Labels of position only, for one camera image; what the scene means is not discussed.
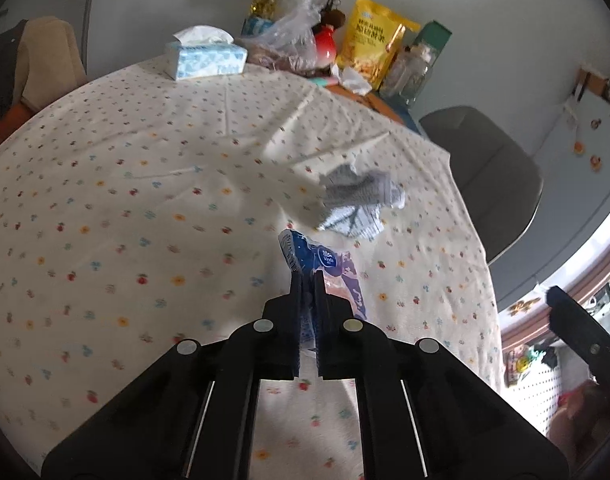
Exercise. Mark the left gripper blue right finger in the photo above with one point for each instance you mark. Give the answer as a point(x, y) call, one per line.
point(422, 413)

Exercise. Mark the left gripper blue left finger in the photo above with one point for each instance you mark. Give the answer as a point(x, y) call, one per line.
point(190, 414)

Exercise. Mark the blue white snack wrapper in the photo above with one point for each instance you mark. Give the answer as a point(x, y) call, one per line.
point(340, 277)

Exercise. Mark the person right hand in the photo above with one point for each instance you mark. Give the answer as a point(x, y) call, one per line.
point(581, 422)

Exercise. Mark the grey upholstered chair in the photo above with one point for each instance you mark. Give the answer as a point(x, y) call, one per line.
point(500, 184)

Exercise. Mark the white fridge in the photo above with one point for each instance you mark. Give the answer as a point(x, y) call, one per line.
point(575, 164)

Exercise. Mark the floral dotted tablecloth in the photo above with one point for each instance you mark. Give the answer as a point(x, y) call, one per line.
point(139, 210)

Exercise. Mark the clear glass jar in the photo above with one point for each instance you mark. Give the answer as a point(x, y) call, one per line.
point(408, 73)

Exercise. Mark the green tall box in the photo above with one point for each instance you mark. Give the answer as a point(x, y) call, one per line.
point(432, 42)

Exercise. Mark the crumpled white tissue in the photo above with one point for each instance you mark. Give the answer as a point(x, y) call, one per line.
point(350, 80)

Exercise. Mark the yellow snack bag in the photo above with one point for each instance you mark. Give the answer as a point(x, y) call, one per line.
point(372, 38)

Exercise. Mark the blue white tissue box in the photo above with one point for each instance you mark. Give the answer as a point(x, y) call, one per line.
point(203, 51)

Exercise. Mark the red white peach ornament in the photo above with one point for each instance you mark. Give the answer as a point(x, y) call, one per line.
point(324, 36)

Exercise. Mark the clear plastic bag on table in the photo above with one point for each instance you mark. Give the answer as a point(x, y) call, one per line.
point(288, 44)

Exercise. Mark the cooking oil bottle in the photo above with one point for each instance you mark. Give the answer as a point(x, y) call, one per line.
point(260, 17)

